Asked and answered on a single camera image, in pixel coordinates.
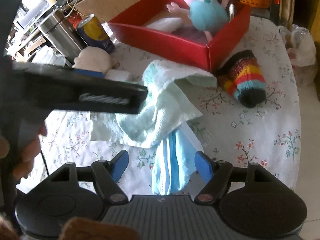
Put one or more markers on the brown fuzzy cloth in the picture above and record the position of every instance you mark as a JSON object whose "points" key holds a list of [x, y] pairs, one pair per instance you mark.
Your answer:
{"points": [[95, 230]]}

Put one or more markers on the stainless steel thermos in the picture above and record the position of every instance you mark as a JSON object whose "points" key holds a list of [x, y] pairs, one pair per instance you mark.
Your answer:
{"points": [[61, 36]]}

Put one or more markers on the white foam block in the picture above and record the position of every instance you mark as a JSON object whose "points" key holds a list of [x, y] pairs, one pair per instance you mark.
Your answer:
{"points": [[165, 25]]}

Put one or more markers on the white paper napkin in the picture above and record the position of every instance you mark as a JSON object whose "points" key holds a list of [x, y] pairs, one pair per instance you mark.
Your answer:
{"points": [[105, 130]]}

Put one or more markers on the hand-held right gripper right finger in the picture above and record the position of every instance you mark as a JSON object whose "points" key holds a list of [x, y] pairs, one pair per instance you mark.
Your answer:
{"points": [[203, 166]]}

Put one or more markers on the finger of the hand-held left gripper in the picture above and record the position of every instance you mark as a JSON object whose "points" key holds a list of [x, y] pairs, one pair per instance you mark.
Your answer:
{"points": [[75, 92]]}

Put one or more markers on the red cardboard box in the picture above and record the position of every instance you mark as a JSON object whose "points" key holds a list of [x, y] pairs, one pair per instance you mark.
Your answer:
{"points": [[160, 47]]}

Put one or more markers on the striped knitted sock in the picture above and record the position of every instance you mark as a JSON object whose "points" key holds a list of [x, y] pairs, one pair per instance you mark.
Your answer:
{"points": [[247, 80]]}

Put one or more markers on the pink pig plush toy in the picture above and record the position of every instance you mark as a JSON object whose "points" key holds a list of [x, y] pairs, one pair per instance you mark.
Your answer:
{"points": [[207, 12]]}

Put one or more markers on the cream plush toy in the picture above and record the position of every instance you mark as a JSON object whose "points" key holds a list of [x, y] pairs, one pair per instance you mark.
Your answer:
{"points": [[92, 58]]}

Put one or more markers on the light green towel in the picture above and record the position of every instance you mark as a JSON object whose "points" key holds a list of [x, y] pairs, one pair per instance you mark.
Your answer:
{"points": [[160, 110]]}

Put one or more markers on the floral tablecloth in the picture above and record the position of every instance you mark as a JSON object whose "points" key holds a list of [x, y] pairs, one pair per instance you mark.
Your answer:
{"points": [[250, 135]]}

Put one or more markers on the blue and yellow drink can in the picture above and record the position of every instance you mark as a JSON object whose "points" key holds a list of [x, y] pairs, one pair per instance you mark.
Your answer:
{"points": [[96, 33]]}

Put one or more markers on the person's left hand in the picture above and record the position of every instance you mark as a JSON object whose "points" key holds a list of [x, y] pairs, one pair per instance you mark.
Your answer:
{"points": [[27, 155]]}

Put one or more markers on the clear plastic bag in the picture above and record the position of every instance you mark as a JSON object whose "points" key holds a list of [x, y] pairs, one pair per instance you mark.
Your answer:
{"points": [[300, 50]]}

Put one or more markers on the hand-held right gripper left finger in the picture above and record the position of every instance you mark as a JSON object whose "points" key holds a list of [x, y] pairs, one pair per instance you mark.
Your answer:
{"points": [[120, 165]]}

